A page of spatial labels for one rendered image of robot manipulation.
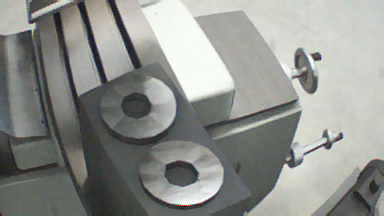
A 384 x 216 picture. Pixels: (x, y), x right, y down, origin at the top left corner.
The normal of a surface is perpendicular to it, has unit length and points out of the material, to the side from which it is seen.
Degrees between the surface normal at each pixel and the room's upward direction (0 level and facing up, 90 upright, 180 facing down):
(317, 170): 0
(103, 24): 0
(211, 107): 90
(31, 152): 90
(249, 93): 0
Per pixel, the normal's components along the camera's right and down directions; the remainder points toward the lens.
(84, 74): 0.09, -0.63
